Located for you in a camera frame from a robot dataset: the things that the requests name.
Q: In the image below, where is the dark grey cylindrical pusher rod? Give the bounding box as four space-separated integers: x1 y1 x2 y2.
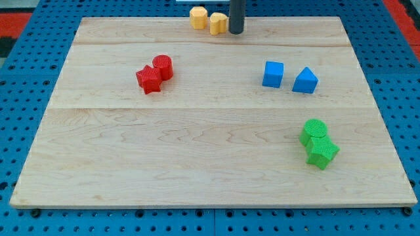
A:
228 0 246 35

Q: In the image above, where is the yellow heart block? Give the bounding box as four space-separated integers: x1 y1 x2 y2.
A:
209 12 228 35

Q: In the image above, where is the yellow hexagon block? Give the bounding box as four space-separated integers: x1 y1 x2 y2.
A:
190 7 207 30

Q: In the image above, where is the blue cube block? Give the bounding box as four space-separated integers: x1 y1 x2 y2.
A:
262 61 284 88

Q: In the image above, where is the red cylinder block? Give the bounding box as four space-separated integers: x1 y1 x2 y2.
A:
152 54 173 81

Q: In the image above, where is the blue triangular prism block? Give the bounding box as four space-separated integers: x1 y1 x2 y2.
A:
292 67 319 94

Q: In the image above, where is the red star block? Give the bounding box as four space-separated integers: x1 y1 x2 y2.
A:
136 65 162 94

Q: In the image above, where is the light wooden board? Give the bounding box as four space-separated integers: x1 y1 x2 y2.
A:
10 16 417 209

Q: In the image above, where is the green cylinder block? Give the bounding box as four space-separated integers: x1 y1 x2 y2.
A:
299 119 328 146

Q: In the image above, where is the green star block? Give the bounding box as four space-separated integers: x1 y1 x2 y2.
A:
305 136 340 170

